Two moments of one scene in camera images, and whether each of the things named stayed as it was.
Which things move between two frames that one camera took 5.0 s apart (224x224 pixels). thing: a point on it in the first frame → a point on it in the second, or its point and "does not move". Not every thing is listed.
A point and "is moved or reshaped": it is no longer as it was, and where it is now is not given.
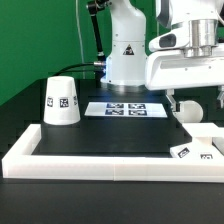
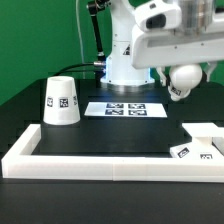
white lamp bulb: (190, 112) is moved or reshaped
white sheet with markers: (126, 109) does not move
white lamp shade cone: (61, 103) does not move
